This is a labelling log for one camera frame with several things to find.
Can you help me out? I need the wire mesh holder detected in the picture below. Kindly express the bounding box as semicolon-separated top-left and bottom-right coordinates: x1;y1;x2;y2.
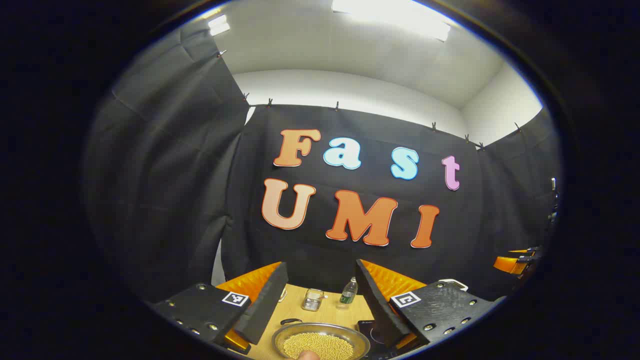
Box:
302;288;325;312

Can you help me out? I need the pile of soybeans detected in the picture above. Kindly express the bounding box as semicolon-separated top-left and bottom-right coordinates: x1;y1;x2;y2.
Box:
282;332;355;360

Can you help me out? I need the small ceiling light panel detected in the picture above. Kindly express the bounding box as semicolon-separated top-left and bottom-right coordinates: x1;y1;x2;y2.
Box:
207;14;231;37

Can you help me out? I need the black induction cooktop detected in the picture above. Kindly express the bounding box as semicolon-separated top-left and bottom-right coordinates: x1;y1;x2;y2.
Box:
356;320;401;360

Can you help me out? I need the clear plastic water bottle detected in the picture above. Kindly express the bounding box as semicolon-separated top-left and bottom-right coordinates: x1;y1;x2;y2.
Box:
340;276;359;309

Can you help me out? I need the steel pot with black handles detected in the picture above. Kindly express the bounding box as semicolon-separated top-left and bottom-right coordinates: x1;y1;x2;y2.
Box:
271;318;371;360

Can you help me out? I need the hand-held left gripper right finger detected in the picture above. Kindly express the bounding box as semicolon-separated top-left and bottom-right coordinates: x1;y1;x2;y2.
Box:
355;259;506;351

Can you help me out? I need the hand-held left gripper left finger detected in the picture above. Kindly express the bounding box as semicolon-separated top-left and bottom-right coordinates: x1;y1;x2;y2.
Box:
150;261;289;356

